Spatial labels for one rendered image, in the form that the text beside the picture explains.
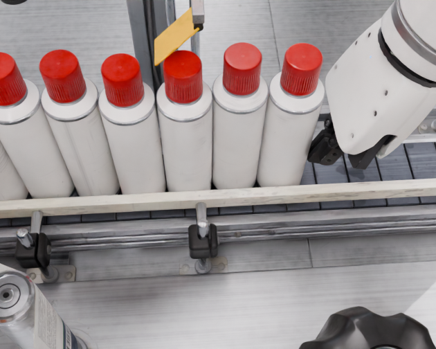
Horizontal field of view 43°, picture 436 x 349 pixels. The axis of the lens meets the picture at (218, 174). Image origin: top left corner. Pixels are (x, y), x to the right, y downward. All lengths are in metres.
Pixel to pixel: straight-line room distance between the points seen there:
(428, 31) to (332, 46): 0.42
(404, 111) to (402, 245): 0.25
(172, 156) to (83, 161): 0.09
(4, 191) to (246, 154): 0.26
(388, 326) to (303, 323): 0.31
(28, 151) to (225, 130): 0.19
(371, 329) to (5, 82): 0.35
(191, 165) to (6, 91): 0.19
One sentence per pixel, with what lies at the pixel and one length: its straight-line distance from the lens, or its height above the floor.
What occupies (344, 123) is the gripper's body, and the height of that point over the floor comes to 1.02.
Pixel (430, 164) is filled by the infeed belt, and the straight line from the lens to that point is 0.71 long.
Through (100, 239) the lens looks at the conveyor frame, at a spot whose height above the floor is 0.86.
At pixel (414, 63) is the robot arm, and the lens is 0.48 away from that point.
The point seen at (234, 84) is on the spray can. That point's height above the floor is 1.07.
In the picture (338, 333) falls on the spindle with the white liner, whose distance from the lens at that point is 0.28.
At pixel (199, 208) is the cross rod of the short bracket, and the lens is 0.60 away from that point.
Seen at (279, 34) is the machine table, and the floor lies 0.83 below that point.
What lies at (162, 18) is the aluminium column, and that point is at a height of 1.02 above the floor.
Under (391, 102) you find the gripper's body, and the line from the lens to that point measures 0.49.
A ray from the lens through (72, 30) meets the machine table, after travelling 0.89.
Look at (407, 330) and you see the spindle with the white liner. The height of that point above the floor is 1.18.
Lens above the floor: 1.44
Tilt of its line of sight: 59 degrees down
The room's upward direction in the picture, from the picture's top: 2 degrees clockwise
